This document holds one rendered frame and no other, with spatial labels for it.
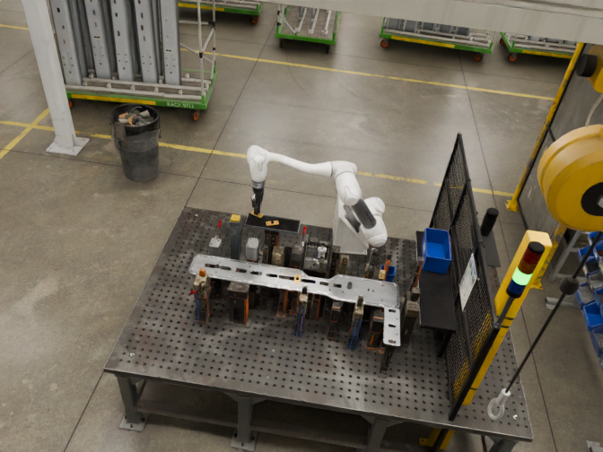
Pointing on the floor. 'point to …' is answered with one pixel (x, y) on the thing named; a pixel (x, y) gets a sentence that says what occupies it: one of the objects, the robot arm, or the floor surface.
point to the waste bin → (137, 140)
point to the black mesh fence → (460, 280)
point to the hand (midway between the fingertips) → (257, 209)
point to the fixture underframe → (132, 386)
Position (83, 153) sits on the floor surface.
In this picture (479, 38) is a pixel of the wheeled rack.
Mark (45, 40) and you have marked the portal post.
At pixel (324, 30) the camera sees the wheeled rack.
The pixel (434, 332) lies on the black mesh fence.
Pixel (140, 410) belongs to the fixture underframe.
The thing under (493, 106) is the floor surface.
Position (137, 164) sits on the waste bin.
